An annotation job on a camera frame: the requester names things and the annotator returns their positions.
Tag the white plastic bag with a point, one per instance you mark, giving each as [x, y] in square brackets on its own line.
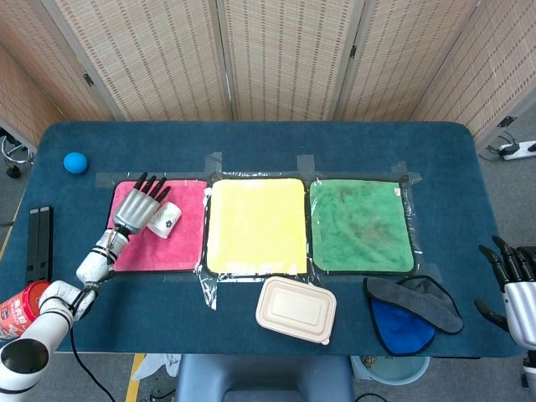
[161, 366]

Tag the white power strip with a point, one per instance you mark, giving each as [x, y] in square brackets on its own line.
[519, 150]

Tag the black rectangular bar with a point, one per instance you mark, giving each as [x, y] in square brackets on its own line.
[33, 247]
[45, 243]

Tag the yellow towel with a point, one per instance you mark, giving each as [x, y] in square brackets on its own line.
[255, 226]

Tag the small white paper cup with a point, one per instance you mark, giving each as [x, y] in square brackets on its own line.
[167, 220]

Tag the pink towel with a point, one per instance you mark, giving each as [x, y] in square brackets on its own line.
[176, 251]

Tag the light blue bucket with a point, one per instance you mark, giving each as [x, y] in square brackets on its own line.
[393, 372]

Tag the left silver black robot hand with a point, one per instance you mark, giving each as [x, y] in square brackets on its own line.
[134, 211]

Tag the dark blue table cover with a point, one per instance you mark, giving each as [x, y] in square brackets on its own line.
[251, 138]

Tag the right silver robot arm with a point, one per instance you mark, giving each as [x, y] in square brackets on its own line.
[529, 368]

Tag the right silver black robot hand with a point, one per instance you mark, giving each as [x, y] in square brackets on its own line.
[521, 301]

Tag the green towel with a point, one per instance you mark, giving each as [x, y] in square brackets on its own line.
[360, 226]

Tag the red printed canister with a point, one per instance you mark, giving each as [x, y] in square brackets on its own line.
[19, 310]

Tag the clear tape strip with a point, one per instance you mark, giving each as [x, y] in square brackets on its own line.
[404, 171]
[305, 164]
[208, 293]
[213, 162]

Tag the woven bamboo screen panel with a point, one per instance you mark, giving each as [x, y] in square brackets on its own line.
[146, 63]
[398, 63]
[17, 84]
[289, 63]
[494, 75]

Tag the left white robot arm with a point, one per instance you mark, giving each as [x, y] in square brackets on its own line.
[50, 322]

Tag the blue ball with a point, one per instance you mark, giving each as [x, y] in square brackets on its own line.
[75, 162]

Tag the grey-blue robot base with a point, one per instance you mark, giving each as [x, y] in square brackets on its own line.
[264, 377]

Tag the beige lidded food container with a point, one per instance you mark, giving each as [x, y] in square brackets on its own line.
[295, 310]

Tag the blue and grey folded cloth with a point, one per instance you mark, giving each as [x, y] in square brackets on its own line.
[398, 326]

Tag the chrome stool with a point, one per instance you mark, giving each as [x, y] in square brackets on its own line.
[14, 153]

